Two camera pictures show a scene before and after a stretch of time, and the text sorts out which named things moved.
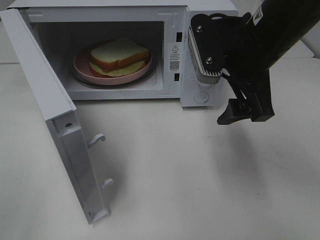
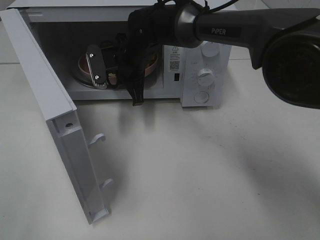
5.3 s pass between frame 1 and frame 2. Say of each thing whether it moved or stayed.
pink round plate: moved
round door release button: stayed
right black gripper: moved
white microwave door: stayed
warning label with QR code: stayed
